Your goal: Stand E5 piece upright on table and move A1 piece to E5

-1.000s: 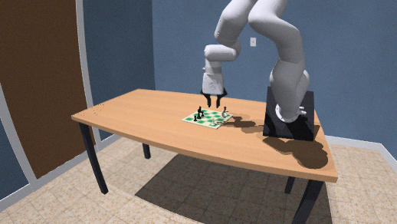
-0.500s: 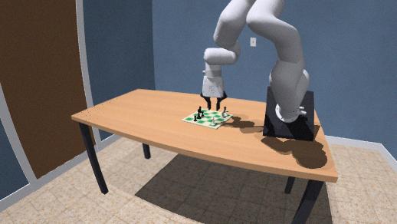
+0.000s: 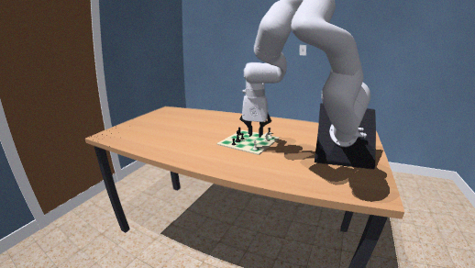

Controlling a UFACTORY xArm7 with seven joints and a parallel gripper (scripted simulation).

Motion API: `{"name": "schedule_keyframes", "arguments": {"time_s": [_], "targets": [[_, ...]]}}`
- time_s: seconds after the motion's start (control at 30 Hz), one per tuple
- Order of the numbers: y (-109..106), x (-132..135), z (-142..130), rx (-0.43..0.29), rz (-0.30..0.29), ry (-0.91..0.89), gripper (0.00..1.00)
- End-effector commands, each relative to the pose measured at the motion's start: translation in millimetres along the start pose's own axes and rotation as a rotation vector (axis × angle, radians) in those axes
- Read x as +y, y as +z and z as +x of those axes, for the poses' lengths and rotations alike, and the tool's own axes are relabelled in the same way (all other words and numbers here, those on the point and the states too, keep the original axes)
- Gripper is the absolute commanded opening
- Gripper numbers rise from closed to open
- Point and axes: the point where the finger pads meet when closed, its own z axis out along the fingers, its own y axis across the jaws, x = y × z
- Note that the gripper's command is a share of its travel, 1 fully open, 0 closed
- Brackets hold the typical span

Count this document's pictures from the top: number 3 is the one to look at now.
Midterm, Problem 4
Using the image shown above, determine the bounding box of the green and cream chessboard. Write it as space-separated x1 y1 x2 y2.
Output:
216 130 280 155

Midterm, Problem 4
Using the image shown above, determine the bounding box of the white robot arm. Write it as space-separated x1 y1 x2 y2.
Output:
243 0 370 147

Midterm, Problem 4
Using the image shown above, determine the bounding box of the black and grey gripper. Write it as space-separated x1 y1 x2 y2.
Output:
239 95 271 138

